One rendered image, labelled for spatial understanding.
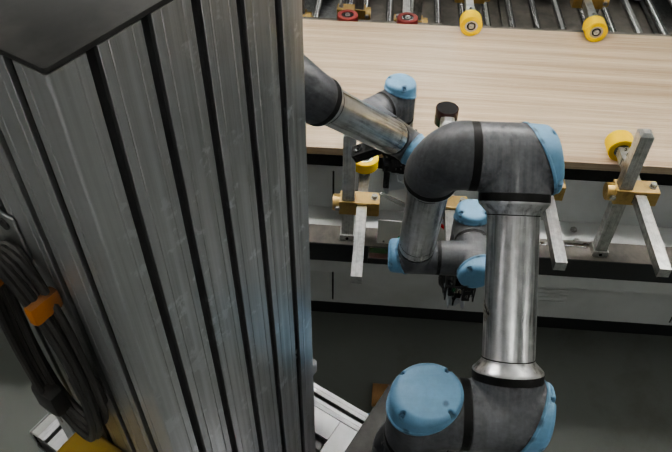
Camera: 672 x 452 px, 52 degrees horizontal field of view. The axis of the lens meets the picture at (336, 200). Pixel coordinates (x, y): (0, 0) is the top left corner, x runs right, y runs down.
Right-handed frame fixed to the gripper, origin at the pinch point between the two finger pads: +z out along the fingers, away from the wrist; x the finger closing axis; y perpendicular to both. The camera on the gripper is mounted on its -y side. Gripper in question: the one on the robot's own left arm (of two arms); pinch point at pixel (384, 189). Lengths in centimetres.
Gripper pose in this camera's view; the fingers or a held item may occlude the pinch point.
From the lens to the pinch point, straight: 185.9
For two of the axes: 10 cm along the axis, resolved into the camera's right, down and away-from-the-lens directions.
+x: 0.8, -6.9, 7.1
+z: 0.0, 7.2, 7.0
